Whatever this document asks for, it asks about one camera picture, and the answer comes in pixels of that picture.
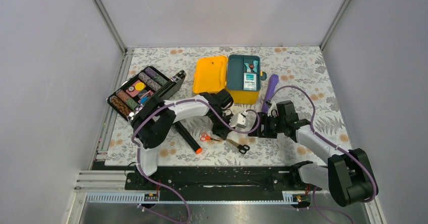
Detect black poker chip case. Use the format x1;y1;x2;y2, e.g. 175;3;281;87
106;66;186;120

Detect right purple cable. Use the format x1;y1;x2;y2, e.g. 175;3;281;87
267;84;379;224

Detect yellow plastic kit box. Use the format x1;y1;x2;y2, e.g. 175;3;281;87
192;55;267;105

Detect teal gauze packet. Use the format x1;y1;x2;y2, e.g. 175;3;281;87
243;73;257;91

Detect black bandage shears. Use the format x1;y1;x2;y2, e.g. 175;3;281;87
226;139;250;154

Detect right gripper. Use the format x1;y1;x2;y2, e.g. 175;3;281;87
247;111;286;139

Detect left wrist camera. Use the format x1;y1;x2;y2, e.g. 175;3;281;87
229;112;248;129

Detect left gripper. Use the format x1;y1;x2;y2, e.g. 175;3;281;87
208;111;236;140

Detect purple cable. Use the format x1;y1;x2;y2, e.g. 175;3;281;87
131;98;261;223
267;84;379;224

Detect black flashlight orange tip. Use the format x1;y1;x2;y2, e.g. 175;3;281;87
173;122;203;154

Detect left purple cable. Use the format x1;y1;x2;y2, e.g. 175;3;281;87
131;98;261;223

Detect small teal item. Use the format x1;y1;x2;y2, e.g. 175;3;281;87
244;63;253;73

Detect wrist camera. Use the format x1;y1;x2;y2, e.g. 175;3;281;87
229;112;248;129
267;103;278;117

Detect orange handled small scissors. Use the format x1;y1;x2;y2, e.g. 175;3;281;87
199;132;221;142

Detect purple cylindrical tube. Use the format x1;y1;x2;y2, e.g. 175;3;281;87
261;74;279;113

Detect teal plastic tray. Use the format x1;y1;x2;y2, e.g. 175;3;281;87
226;54;261;92

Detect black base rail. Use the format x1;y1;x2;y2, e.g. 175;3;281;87
125;166;314;204

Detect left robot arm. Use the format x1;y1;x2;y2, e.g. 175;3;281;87
128;89;234;189

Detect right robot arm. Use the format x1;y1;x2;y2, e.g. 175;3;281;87
249;100;379;207

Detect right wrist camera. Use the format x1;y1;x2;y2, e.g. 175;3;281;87
267;103;278;117

